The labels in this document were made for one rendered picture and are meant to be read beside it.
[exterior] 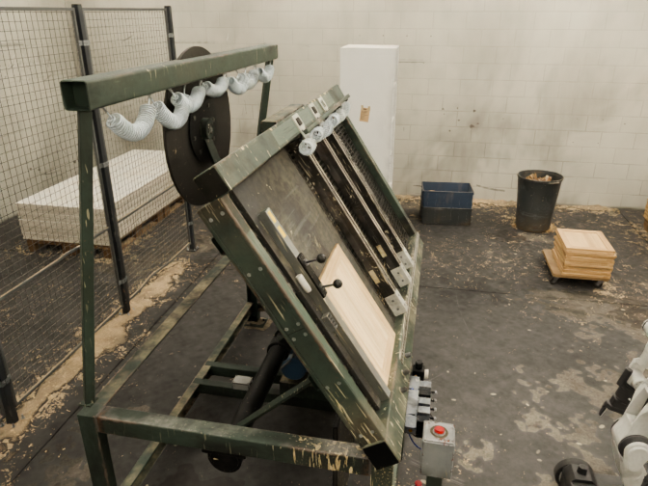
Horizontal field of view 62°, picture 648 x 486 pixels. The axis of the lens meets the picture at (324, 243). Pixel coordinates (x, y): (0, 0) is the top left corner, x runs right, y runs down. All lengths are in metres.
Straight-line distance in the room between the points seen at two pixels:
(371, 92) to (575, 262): 2.69
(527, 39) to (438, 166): 1.89
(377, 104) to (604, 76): 2.97
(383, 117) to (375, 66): 0.54
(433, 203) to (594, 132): 2.32
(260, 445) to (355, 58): 4.54
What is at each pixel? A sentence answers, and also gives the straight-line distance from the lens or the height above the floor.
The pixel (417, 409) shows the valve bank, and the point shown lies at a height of 0.74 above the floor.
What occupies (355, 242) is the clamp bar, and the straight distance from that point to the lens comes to 2.83.
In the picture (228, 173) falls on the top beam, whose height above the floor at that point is 1.90.
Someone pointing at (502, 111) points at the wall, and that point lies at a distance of 7.57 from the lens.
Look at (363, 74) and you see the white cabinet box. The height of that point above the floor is 1.78.
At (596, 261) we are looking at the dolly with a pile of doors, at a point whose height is 0.29.
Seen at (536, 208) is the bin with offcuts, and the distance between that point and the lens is 6.76.
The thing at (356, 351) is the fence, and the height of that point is 1.12.
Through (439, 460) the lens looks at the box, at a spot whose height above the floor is 0.85.
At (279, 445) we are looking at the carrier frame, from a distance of 2.36.
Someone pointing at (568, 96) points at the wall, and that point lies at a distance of 7.66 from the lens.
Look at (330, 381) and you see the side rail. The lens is 2.08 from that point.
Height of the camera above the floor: 2.41
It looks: 23 degrees down
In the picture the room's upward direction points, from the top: straight up
